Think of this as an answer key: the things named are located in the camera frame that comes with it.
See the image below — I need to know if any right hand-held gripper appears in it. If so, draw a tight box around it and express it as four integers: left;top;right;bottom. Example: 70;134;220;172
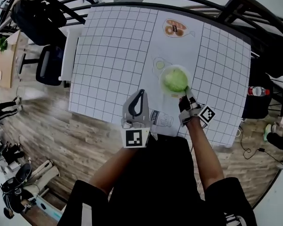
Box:
178;86;216;127

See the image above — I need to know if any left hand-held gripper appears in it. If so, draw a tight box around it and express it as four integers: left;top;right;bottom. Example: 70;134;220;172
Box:
120;89;154;149

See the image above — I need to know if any green cabbage vegetable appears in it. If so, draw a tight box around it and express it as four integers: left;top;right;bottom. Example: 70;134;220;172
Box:
164;69;189;93

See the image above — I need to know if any person's right forearm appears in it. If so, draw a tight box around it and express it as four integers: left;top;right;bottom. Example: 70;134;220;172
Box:
185;117;225;190

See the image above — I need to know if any person's left forearm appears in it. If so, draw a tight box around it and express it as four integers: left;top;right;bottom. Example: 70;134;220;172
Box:
88;146;143;195

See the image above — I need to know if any white grid table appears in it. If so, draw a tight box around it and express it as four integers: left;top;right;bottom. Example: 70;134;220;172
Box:
68;6;252;148

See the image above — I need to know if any red label water bottle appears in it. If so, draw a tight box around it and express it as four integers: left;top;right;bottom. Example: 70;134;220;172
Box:
247;86;271;97

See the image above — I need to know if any person's black clothing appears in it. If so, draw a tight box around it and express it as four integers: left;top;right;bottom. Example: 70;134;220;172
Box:
58;135;258;226

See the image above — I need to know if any white bench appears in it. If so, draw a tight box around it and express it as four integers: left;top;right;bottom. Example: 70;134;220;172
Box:
58;28;83;82

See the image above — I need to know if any green shoe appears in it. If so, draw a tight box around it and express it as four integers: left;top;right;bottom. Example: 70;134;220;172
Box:
263;123;273;142

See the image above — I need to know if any black office chair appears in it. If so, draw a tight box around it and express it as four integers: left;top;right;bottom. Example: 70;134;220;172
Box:
35;45;65;87

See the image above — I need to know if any beige bag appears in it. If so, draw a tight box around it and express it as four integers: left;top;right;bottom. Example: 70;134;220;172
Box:
23;160;61;193

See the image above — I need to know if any light wooden desk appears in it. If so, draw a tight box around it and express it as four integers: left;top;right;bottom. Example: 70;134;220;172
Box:
0;31;22;89

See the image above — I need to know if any green potted plant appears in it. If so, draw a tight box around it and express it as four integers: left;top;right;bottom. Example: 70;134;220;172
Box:
0;36;9;53

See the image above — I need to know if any black floor cable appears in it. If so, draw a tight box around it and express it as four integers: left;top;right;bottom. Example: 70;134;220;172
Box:
240;125;283;172

